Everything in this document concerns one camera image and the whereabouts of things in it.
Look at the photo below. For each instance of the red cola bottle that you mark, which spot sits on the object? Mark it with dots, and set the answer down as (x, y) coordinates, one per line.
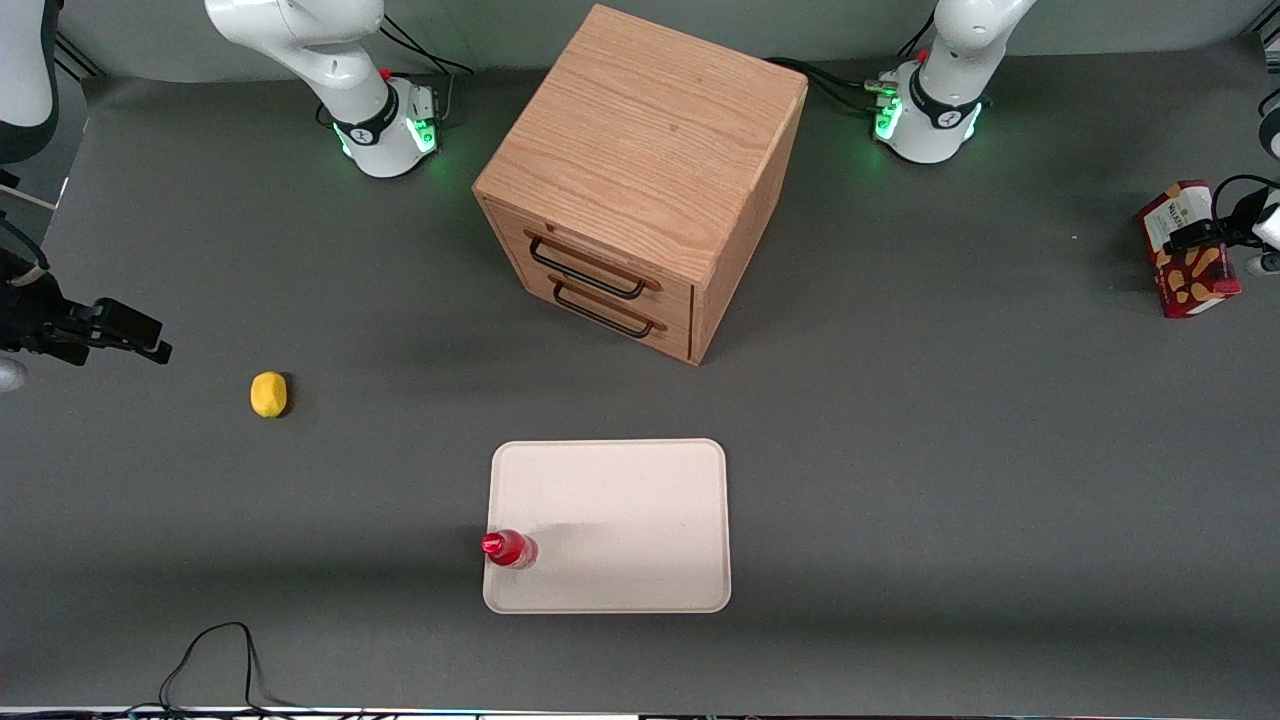
(512, 549)

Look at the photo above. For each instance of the wooden drawer front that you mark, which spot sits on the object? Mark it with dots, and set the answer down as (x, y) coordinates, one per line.
(675, 340)
(505, 235)

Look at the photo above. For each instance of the black metal frame bar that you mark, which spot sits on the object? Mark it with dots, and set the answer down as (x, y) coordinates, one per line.
(80, 55)
(1270, 48)

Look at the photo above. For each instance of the beige rectangular tray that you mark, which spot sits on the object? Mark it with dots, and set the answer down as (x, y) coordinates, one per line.
(620, 520)

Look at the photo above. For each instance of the red cookie box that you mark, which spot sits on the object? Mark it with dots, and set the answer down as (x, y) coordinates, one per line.
(1195, 285)

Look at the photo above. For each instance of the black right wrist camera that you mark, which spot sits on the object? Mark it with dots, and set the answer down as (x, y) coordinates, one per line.
(25, 290)

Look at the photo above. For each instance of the wooden two-drawer cabinet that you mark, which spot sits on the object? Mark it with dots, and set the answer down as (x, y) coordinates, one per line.
(640, 130)

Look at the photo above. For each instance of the yellow lemon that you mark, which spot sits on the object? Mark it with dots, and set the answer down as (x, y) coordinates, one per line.
(268, 394)

